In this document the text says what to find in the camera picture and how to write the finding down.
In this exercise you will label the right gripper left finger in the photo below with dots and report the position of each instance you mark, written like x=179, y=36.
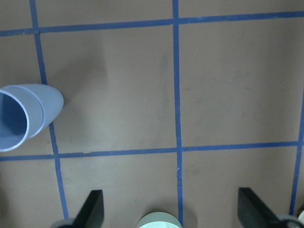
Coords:
x=91, y=214

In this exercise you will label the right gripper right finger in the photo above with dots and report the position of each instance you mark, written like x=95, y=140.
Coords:
x=253, y=212

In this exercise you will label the blue cup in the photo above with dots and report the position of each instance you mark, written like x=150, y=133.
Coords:
x=21, y=117
x=51, y=102

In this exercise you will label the cream white toaster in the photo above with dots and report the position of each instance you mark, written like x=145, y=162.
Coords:
x=301, y=216

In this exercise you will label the mint green bowl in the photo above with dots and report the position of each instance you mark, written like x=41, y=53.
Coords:
x=159, y=220

